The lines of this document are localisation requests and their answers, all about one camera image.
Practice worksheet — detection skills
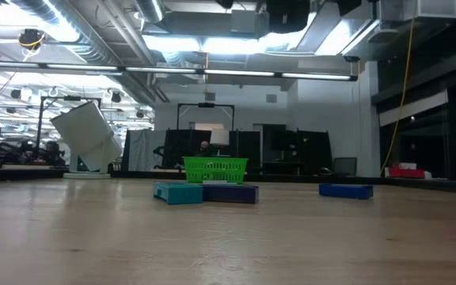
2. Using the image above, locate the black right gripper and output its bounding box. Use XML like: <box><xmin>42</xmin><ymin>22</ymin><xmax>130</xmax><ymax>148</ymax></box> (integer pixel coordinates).
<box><xmin>265</xmin><ymin>0</ymin><xmax>312</xmax><ymax>35</ymax></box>

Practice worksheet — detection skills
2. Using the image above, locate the blue printed card box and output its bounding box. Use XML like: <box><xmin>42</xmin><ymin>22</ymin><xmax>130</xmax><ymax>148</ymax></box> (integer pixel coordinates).
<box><xmin>317</xmin><ymin>182</ymin><xmax>374</xmax><ymax>201</ymax></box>

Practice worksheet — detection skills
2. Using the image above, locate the navy card box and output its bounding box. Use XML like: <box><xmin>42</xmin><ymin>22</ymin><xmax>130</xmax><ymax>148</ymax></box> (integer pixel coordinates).
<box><xmin>202</xmin><ymin>184</ymin><xmax>260</xmax><ymax>205</ymax></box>

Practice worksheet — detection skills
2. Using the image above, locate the teal card box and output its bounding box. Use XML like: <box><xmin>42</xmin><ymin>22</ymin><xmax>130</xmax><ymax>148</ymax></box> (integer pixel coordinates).
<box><xmin>152</xmin><ymin>181</ymin><xmax>204</xmax><ymax>206</ymax></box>

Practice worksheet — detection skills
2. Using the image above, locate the grey ceiling box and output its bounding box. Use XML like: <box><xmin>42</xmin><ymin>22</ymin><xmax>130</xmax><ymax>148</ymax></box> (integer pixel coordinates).
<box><xmin>230</xmin><ymin>9</ymin><xmax>268</xmax><ymax>35</ymax></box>

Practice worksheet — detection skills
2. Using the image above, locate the long LED light bar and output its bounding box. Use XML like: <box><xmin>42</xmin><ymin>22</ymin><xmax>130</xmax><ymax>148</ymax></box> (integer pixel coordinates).
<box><xmin>0</xmin><ymin>60</ymin><xmax>359</xmax><ymax>82</ymax></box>

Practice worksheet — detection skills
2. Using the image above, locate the black partition panel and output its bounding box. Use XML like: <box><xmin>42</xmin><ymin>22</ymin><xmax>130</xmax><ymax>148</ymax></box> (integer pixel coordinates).
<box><xmin>160</xmin><ymin>128</ymin><xmax>261</xmax><ymax>171</ymax></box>
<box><xmin>261</xmin><ymin>124</ymin><xmax>333</xmax><ymax>175</ymax></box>

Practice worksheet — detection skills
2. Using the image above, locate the white lampshade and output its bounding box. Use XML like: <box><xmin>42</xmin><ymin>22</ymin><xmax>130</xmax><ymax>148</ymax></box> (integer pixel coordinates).
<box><xmin>210</xmin><ymin>128</ymin><xmax>230</xmax><ymax>146</ymax></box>

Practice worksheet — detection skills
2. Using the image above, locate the person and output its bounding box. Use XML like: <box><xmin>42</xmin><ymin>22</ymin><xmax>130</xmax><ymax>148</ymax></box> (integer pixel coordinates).
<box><xmin>44</xmin><ymin>140</ymin><xmax>66</xmax><ymax>165</ymax></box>
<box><xmin>196</xmin><ymin>140</ymin><xmax>214</xmax><ymax>158</ymax></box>

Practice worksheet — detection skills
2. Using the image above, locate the green plastic basket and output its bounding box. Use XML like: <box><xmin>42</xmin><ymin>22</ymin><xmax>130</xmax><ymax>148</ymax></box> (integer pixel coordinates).
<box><xmin>181</xmin><ymin>156</ymin><xmax>249</xmax><ymax>185</ymax></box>

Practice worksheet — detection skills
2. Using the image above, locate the red box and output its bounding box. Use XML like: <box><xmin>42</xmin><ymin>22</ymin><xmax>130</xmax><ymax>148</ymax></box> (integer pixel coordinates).
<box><xmin>388</xmin><ymin>166</ymin><xmax>427</xmax><ymax>179</ymax></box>

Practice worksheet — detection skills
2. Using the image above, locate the grey curtain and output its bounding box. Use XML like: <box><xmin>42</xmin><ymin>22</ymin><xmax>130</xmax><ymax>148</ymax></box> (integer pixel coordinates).
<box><xmin>127</xmin><ymin>129</ymin><xmax>166</xmax><ymax>172</ymax></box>

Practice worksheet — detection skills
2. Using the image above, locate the white desk lamp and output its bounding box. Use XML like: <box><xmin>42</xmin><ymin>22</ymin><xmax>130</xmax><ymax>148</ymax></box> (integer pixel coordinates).
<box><xmin>49</xmin><ymin>100</ymin><xmax>124</xmax><ymax>180</ymax></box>

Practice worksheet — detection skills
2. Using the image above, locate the black round ceiling fixture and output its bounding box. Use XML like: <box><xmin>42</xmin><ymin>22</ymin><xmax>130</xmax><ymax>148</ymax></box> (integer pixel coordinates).
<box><xmin>17</xmin><ymin>28</ymin><xmax>46</xmax><ymax>51</ymax></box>

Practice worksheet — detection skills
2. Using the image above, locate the silver ceiling duct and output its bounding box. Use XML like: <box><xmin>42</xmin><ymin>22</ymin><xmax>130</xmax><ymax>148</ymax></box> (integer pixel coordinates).
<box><xmin>132</xmin><ymin>0</ymin><xmax>165</xmax><ymax>25</ymax></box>

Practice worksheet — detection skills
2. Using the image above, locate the long yellow cable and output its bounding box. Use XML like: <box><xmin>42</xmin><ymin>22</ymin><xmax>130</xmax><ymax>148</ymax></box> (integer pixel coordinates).
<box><xmin>381</xmin><ymin>17</ymin><xmax>416</xmax><ymax>175</ymax></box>

